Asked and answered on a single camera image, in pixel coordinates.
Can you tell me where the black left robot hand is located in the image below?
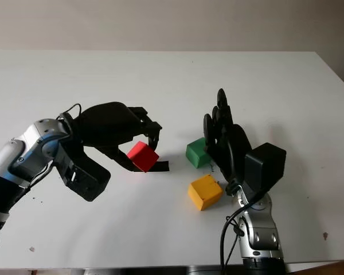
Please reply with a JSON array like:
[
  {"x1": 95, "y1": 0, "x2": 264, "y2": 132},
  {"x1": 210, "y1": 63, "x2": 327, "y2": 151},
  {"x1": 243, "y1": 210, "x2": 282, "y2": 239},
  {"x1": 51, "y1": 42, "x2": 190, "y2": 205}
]
[{"x1": 74, "y1": 101, "x2": 163, "y2": 172}]

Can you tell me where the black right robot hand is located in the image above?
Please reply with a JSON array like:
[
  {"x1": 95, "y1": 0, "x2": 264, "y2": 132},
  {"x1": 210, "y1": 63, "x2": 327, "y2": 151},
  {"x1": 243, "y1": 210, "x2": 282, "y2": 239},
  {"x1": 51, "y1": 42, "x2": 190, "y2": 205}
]
[{"x1": 203, "y1": 88, "x2": 253, "y2": 196}]

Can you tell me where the green block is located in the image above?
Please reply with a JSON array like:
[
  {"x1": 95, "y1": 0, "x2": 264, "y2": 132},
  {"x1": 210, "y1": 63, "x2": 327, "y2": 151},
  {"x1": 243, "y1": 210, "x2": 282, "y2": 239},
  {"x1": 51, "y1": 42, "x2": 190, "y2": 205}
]
[{"x1": 186, "y1": 137, "x2": 212, "y2": 169}]

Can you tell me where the red block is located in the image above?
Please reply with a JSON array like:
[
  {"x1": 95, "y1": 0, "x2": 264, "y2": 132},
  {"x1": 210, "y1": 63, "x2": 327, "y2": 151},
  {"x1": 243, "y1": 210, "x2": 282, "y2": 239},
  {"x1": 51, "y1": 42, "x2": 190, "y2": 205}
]
[{"x1": 126, "y1": 140, "x2": 160, "y2": 174}]

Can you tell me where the yellow block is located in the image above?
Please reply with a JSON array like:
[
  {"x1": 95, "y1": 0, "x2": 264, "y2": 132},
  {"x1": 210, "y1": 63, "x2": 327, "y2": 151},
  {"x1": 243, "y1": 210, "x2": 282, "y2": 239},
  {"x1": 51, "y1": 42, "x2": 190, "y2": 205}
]
[{"x1": 187, "y1": 174, "x2": 224, "y2": 212}]

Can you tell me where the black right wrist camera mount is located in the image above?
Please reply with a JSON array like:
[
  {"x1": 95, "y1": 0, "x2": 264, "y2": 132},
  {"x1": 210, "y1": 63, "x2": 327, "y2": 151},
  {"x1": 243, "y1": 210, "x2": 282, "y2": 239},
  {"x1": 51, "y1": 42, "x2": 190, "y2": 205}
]
[{"x1": 244, "y1": 142, "x2": 287, "y2": 199}]

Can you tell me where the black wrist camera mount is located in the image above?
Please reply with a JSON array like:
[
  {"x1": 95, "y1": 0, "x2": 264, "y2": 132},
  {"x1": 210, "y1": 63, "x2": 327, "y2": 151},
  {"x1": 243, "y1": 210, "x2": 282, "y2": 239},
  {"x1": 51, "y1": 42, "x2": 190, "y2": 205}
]
[
  {"x1": 56, "y1": 139, "x2": 111, "y2": 202},
  {"x1": 244, "y1": 142, "x2": 287, "y2": 199}
]

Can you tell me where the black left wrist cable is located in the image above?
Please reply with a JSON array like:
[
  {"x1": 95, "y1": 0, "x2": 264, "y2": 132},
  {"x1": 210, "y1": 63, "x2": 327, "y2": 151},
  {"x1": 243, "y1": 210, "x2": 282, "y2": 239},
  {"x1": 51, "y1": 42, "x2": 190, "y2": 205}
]
[{"x1": 56, "y1": 103, "x2": 83, "y2": 121}]

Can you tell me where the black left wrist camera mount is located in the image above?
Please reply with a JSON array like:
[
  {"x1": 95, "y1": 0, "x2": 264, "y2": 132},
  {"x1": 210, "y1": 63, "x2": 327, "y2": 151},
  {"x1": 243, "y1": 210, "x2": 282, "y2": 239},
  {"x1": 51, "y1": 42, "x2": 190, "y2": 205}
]
[{"x1": 56, "y1": 139, "x2": 111, "y2": 202}]

